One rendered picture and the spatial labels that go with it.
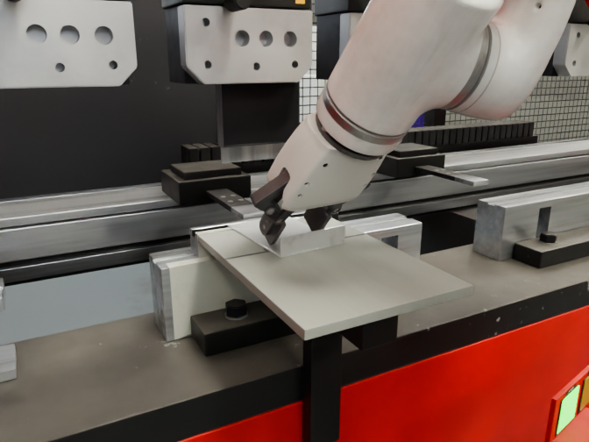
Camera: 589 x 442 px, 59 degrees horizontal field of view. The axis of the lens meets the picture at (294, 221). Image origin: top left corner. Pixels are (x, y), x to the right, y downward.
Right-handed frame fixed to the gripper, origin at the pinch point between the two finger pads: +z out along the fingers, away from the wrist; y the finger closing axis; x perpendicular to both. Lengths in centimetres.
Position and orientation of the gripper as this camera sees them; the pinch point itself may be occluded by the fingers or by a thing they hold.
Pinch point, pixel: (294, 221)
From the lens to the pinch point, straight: 59.8
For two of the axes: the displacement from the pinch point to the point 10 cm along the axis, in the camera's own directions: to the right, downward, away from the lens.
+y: -8.3, 1.6, -5.3
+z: -3.6, 5.7, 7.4
